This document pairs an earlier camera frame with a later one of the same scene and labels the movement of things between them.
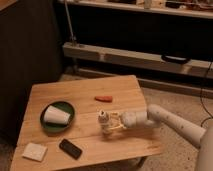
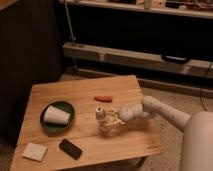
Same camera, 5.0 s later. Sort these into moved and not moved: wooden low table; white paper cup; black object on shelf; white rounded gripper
Moved: white rounded gripper
Not moved: black object on shelf; white paper cup; wooden low table
